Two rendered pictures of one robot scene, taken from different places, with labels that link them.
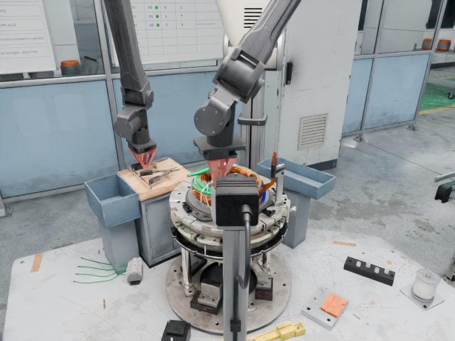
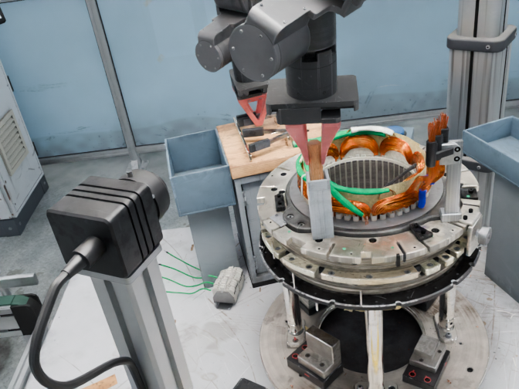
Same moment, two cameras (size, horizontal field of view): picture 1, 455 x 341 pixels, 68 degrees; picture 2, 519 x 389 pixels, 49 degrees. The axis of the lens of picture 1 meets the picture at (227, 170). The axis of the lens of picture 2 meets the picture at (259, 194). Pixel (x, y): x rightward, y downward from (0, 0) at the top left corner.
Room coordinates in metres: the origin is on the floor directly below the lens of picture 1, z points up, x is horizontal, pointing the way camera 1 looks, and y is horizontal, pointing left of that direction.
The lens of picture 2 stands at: (0.12, -0.21, 1.54)
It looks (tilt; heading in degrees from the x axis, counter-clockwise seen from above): 32 degrees down; 30
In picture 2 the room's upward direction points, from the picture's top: 9 degrees counter-clockwise
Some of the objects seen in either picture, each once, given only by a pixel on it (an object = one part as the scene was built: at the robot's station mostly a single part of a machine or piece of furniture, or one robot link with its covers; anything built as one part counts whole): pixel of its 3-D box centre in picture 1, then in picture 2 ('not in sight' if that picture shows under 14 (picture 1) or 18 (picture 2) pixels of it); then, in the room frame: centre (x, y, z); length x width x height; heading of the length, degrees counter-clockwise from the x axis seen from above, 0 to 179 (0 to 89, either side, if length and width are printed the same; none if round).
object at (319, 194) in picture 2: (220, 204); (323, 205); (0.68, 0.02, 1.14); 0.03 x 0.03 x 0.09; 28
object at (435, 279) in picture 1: (424, 285); not in sight; (0.75, -0.58, 0.82); 0.06 x 0.06 x 0.07
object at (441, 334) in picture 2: (265, 266); (445, 327); (0.85, -0.12, 0.81); 0.07 x 0.03 x 0.01; 20
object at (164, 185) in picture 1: (156, 177); (273, 140); (1.00, 0.23, 1.05); 0.20 x 0.19 x 0.02; 127
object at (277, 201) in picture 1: (278, 184); (452, 180); (0.76, -0.13, 1.15); 0.03 x 0.02 x 0.12; 110
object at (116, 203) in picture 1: (116, 226); (208, 213); (0.90, 0.36, 0.92); 0.17 x 0.11 x 0.28; 37
